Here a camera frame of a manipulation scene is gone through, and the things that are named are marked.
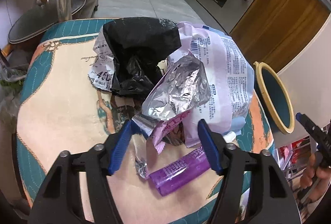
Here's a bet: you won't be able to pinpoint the purple spray bottle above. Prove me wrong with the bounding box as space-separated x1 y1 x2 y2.
149 146 210 197

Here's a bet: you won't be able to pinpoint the teal trash bin yellow rim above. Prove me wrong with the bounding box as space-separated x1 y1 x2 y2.
254 61 295 135

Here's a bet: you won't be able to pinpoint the wooden kitchen cabinets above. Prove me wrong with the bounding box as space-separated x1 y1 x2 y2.
80 0 331 74

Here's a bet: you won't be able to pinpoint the person's right hand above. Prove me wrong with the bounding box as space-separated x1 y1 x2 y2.
300 152 330 189

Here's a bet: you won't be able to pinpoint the printed silver wrapper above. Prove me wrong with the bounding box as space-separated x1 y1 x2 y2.
88 27 115 91

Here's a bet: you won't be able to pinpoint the silver foil purple wrapper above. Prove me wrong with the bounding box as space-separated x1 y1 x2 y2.
132 53 211 154

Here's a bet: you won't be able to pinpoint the teal beige patterned mat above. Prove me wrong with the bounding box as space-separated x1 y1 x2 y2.
17 19 274 223

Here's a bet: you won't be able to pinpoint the large white purple snack bag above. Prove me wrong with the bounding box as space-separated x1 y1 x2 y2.
168 21 254 147

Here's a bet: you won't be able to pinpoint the black plastic bag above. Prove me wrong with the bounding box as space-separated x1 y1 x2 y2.
103 17 181 99

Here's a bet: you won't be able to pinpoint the black pan with lid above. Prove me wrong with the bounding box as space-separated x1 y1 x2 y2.
8 0 97 44

